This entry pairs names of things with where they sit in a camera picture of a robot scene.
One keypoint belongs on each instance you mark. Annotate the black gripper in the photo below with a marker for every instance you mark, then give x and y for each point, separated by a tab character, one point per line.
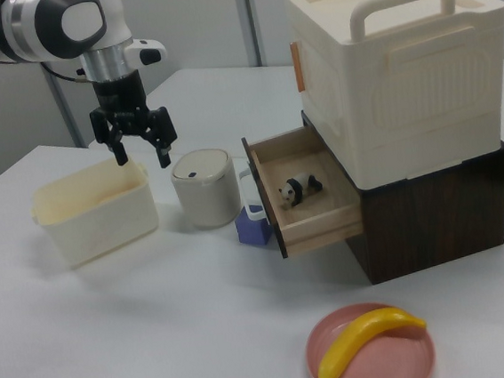
121	105

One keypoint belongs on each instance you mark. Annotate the wooden drawer with dark front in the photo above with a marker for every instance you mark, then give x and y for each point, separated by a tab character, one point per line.
300	202

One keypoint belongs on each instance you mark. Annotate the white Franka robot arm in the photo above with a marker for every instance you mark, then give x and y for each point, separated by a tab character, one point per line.
35	26

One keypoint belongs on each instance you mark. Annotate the dark wood drawer cabinet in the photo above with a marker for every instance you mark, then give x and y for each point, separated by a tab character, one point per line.
433	216

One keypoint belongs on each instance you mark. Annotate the cream plastic open bin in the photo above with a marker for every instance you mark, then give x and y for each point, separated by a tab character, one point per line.
98	210

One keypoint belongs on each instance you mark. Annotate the cream round lidded trash can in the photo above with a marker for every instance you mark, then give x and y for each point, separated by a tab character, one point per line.
206	188

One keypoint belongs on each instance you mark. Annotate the toy panda figure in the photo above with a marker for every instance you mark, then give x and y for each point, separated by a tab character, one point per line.
299	187

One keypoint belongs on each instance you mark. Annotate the cream plastic storage box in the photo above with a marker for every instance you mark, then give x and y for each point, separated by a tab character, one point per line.
401	72

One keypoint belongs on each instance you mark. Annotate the yellow toy banana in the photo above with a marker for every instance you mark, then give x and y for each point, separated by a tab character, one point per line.
364	339

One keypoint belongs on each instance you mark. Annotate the pink plate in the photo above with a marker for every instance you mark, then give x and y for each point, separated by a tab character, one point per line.
375	356

